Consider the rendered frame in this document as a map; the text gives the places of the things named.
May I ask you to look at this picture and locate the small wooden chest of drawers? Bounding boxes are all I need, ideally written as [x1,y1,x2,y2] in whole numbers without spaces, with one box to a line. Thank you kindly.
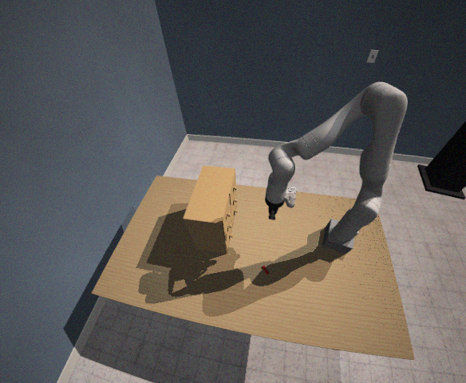
[183,166,235,254]

